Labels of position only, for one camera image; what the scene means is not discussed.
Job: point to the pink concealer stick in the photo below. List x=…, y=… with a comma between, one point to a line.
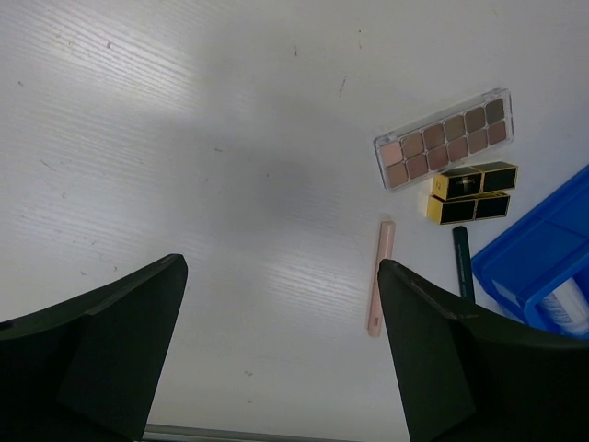
x=383, y=252

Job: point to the clear plastic tube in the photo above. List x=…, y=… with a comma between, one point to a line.
x=567, y=307

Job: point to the clear eyeshadow palette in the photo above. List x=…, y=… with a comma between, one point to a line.
x=444, y=140

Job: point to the dark green eyeliner pencil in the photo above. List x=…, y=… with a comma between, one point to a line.
x=463, y=263

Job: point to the blue plastic organizer bin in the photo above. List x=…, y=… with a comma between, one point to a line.
x=538, y=253

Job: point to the black gold lipstick upper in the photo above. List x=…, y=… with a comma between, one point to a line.
x=475, y=180

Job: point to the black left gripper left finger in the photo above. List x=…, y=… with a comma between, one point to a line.
x=87, y=369

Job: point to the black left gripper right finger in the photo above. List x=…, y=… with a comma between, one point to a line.
x=468, y=374

